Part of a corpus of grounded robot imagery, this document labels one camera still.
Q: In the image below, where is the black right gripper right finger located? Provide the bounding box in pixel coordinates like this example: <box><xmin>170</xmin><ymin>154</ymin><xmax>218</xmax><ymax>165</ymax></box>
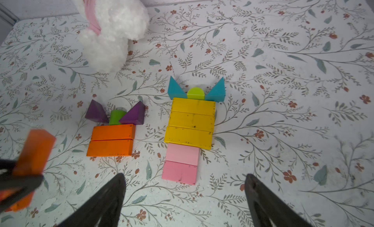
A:
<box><xmin>244</xmin><ymin>174</ymin><xmax>311</xmax><ymax>227</ymax></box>

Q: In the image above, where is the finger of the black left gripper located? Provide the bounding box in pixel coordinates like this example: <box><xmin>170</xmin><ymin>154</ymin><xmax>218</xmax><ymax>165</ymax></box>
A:
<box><xmin>1</xmin><ymin>159</ymin><xmax>44</xmax><ymax>212</ymax></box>

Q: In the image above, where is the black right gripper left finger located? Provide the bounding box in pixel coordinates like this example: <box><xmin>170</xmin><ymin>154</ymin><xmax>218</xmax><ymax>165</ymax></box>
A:
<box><xmin>58</xmin><ymin>173</ymin><xmax>126</xmax><ymax>227</ymax></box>

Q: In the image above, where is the orange long block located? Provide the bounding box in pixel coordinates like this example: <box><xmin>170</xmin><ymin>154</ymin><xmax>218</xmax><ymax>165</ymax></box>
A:
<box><xmin>91</xmin><ymin>124</ymin><xmax>136</xmax><ymax>141</ymax></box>
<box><xmin>1</xmin><ymin>129</ymin><xmax>56</xmax><ymax>212</ymax></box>
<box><xmin>86</xmin><ymin>139</ymin><xmax>133</xmax><ymax>157</ymax></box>

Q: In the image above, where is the magenta pink block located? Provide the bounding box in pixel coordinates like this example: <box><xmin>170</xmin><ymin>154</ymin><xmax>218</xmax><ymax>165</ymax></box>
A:
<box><xmin>162</xmin><ymin>161</ymin><xmax>197</xmax><ymax>185</ymax></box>

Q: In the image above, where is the small green cylinder block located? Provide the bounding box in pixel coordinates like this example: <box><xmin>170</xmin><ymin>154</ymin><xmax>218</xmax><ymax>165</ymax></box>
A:
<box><xmin>109</xmin><ymin>110</ymin><xmax>127</xmax><ymax>125</ymax></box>

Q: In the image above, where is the light pink block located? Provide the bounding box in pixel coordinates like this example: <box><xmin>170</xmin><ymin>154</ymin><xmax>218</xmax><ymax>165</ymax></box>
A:
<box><xmin>166</xmin><ymin>143</ymin><xmax>200</xmax><ymax>166</ymax></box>

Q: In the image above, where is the purple triangle block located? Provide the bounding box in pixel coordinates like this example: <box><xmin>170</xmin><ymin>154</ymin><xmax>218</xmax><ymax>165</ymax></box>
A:
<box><xmin>119</xmin><ymin>101</ymin><xmax>145</xmax><ymax>125</ymax></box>
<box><xmin>85</xmin><ymin>100</ymin><xmax>109</xmax><ymax>123</ymax></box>

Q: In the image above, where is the teal triangle block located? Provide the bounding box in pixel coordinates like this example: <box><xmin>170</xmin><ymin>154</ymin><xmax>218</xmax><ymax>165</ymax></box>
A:
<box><xmin>168</xmin><ymin>76</ymin><xmax>188</xmax><ymax>100</ymax></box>
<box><xmin>205</xmin><ymin>77</ymin><xmax>226</xmax><ymax>102</ymax></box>

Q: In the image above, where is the light green cylinder block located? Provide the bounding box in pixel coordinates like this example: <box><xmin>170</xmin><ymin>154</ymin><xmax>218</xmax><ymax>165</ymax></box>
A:
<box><xmin>187</xmin><ymin>87</ymin><xmax>205</xmax><ymax>100</ymax></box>

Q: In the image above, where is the white teddy bear pink shirt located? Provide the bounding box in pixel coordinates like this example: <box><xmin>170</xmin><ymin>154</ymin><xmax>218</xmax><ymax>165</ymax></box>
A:
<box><xmin>72</xmin><ymin>0</ymin><xmax>150</xmax><ymax>73</ymax></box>

